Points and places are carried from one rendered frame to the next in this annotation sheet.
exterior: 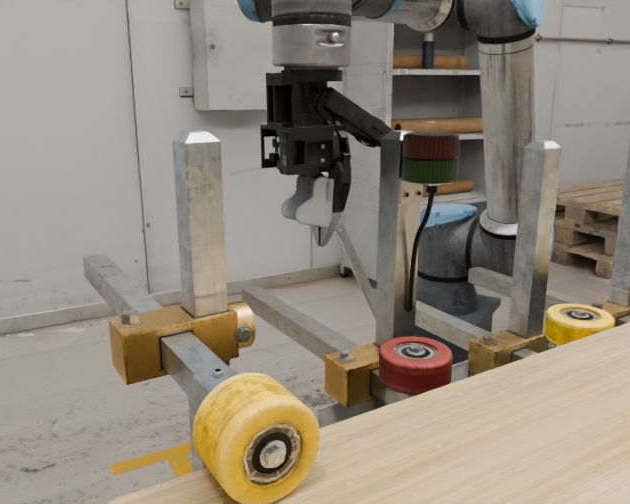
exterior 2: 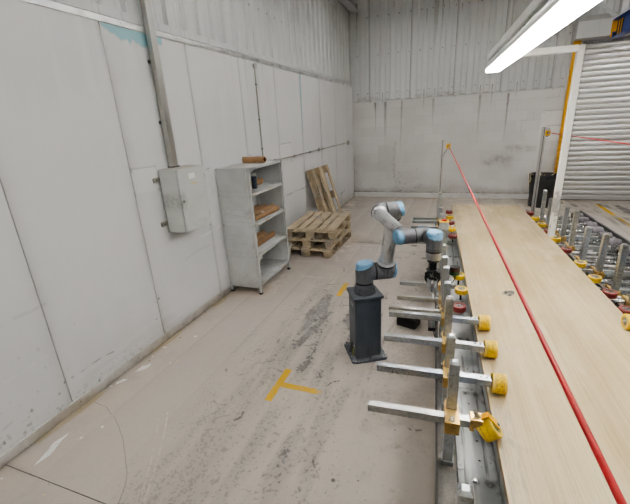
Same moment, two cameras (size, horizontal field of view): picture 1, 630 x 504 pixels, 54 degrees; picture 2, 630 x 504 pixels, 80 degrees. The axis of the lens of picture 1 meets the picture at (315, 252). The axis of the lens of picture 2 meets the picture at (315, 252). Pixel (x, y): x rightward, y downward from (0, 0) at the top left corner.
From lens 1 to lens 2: 202 cm
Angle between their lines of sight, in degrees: 38
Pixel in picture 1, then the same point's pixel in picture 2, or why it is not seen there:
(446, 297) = (371, 289)
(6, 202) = (96, 312)
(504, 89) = not seen: hidden behind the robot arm
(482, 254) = (381, 274)
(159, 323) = not seen: hidden behind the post
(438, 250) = (367, 276)
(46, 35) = (101, 213)
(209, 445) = (486, 324)
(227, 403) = (485, 318)
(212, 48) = (184, 202)
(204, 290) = not seen: hidden behind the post
